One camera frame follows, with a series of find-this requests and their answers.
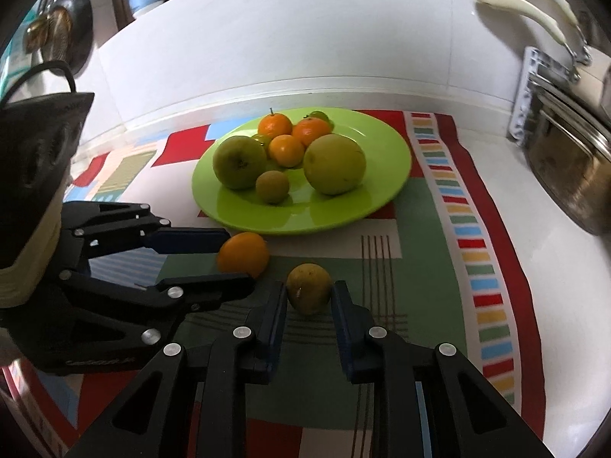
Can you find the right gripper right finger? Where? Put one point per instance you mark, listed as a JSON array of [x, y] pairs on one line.
[[428, 402]]

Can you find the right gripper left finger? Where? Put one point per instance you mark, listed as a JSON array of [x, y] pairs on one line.
[[192, 397]]

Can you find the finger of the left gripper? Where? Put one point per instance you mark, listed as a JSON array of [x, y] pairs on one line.
[[94, 229], [162, 305]]

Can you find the yellowish lemon fruit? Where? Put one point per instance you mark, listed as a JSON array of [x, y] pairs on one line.
[[309, 287]]

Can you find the large green apple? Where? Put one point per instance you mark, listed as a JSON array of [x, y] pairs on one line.
[[238, 162]]

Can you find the orange tangerine with stem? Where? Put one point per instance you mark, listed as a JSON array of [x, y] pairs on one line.
[[274, 124]]

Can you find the yellow green pear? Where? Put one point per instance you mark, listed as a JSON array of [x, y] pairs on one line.
[[334, 164]]

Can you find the small brown kiwi fruit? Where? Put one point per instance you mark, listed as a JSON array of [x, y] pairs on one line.
[[272, 187]]

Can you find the small green round fruit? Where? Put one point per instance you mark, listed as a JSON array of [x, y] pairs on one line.
[[263, 140]]

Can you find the colourful patchwork mat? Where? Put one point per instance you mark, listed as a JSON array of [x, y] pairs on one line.
[[435, 265]]

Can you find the small brass strainer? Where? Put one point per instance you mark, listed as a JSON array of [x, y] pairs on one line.
[[42, 31]]

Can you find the black frying pan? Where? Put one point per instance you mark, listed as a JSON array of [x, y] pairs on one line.
[[69, 35]]

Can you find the green plate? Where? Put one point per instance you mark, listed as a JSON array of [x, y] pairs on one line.
[[382, 136]]

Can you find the steel stock pot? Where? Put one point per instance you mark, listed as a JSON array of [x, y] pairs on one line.
[[568, 151]]

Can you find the white pot rack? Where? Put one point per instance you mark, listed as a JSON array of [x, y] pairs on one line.
[[541, 73]]

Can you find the cream handled saucepan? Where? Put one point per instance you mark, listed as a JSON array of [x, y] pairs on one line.
[[530, 14]]

